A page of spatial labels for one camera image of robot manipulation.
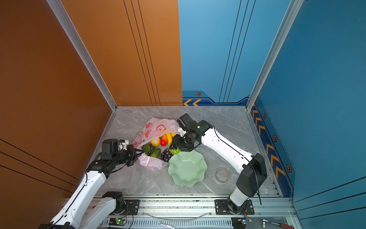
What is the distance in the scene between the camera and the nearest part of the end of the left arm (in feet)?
1.84

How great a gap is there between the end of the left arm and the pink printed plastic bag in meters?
0.04

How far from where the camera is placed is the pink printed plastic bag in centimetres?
76
